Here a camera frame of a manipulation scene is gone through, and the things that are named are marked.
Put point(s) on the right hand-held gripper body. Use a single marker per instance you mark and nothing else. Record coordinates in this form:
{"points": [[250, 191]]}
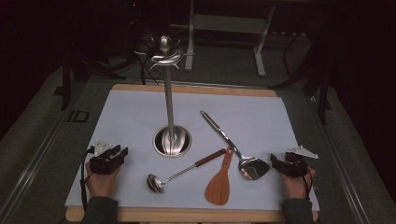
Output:
{"points": [[294, 166]]}

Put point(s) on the grey metal stand frame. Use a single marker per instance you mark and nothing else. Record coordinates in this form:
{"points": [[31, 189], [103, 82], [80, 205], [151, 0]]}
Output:
{"points": [[260, 59]]}

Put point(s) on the dark metal stand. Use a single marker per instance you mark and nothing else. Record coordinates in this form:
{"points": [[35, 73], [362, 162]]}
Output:
{"points": [[66, 84], [323, 93]]}

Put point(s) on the person's right hand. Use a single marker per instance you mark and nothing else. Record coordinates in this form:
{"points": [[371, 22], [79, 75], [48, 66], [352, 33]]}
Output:
{"points": [[294, 186]]}

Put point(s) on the round steel plate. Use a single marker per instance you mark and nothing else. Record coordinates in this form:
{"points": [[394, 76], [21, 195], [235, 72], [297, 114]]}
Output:
{"points": [[169, 109]]}

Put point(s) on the wooden rice paddle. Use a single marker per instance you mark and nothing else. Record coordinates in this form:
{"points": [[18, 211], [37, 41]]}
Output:
{"points": [[218, 189]]}

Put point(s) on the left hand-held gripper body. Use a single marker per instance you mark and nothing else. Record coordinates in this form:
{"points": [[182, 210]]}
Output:
{"points": [[102, 163]]}

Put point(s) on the person's left hand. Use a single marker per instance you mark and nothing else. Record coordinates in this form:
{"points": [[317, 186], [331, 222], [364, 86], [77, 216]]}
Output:
{"points": [[101, 183]]}

